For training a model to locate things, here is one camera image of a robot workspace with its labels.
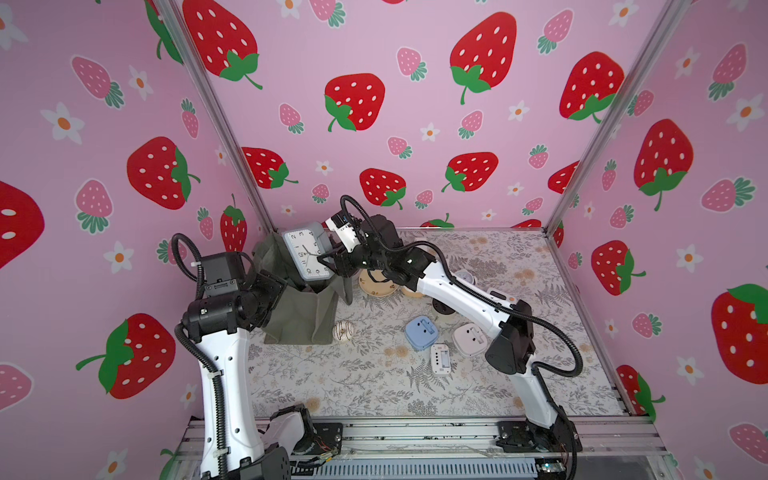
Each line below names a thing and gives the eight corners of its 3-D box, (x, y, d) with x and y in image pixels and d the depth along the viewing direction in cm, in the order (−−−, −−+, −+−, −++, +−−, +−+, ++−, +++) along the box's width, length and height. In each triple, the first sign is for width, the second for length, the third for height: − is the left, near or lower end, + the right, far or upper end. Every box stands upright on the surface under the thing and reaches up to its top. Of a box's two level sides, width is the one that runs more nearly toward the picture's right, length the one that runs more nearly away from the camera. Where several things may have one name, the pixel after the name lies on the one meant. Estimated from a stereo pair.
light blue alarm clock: (418, 355, 90) (418, 350, 87) (401, 331, 95) (401, 326, 92) (442, 339, 93) (443, 334, 91) (424, 317, 98) (425, 311, 96)
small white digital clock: (432, 374, 86) (433, 370, 84) (430, 348, 92) (431, 343, 89) (451, 374, 86) (453, 370, 84) (448, 348, 92) (449, 343, 89)
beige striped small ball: (333, 341, 92) (331, 338, 90) (335, 323, 96) (334, 320, 94) (351, 341, 92) (350, 338, 90) (353, 323, 96) (352, 320, 94)
